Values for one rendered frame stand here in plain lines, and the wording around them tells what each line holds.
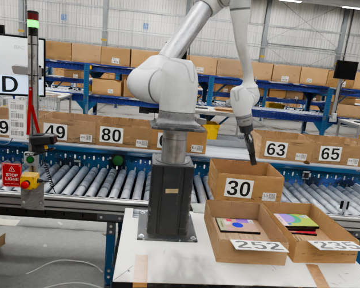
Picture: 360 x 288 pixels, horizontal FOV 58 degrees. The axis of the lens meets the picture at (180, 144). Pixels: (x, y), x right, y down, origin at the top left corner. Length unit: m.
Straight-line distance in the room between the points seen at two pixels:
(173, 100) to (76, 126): 1.17
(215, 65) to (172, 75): 5.53
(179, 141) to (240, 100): 0.52
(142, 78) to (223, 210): 0.76
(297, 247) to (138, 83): 0.95
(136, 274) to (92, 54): 5.97
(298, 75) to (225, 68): 1.54
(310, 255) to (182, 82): 0.87
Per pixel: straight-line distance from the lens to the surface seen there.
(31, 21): 1.75
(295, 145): 2.48
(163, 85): 1.33
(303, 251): 1.46
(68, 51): 7.03
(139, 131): 2.28
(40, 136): 1.72
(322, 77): 7.51
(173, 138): 1.34
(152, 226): 1.45
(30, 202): 1.91
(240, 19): 1.70
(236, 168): 2.17
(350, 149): 2.66
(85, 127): 2.33
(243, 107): 1.74
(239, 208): 1.69
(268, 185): 1.94
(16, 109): 1.80
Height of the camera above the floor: 1.47
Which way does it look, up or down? 13 degrees down
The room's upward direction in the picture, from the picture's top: 6 degrees clockwise
